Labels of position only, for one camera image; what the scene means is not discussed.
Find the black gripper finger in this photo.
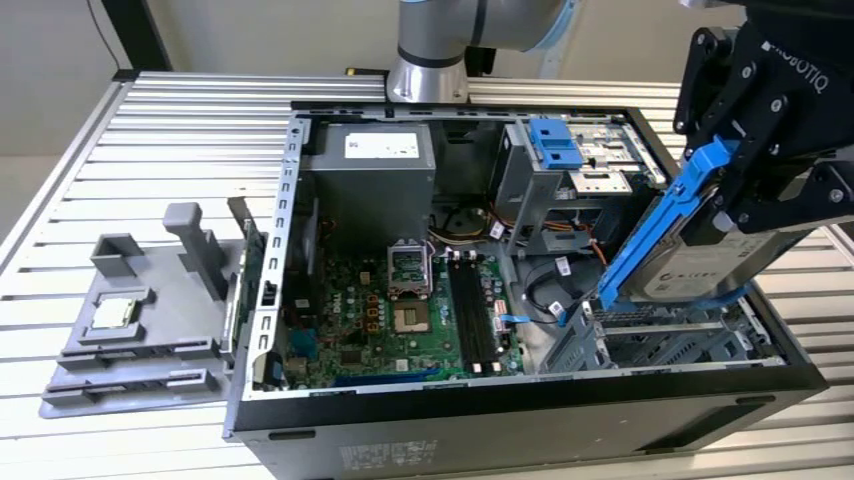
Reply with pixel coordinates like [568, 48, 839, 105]
[672, 25, 764, 157]
[710, 149, 854, 236]

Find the hard disk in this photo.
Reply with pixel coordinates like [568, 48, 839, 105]
[596, 133, 813, 314]

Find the orange power wire black plug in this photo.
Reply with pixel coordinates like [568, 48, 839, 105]
[584, 224, 614, 294]

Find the metal disk bay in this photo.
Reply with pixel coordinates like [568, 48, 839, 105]
[544, 299, 776, 374]

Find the blue plastic drive latch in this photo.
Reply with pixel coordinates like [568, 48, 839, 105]
[530, 118, 580, 170]

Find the grey metal drive cage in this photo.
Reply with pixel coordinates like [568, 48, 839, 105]
[493, 117, 669, 256]

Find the black RAM slot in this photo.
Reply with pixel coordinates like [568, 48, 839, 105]
[456, 252, 489, 377]
[465, 252, 497, 377]
[448, 252, 481, 377]

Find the grey power supply unit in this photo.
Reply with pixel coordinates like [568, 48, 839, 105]
[312, 123, 438, 251]

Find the metal socket cover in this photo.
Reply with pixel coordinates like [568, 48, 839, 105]
[386, 239, 436, 300]

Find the black open PC case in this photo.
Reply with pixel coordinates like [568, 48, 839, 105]
[222, 99, 832, 480]

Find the CPU socket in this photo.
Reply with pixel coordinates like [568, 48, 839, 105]
[392, 299, 433, 335]

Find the blue expansion slot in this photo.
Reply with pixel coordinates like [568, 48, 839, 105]
[333, 368, 446, 387]

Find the green motherboard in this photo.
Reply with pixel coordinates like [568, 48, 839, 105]
[279, 244, 529, 389]

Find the green graphics card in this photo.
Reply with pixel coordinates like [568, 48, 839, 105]
[223, 196, 269, 361]

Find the grey plastic parts rack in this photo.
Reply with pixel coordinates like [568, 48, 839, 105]
[38, 201, 269, 419]

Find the silver CPU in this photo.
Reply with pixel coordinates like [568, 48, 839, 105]
[93, 298, 146, 329]

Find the black looped wire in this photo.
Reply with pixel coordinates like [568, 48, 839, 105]
[524, 257, 606, 329]

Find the yellow black wire bundle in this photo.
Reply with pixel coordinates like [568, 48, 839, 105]
[426, 206, 510, 250]

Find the black metal post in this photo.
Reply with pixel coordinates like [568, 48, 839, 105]
[99, 0, 175, 81]

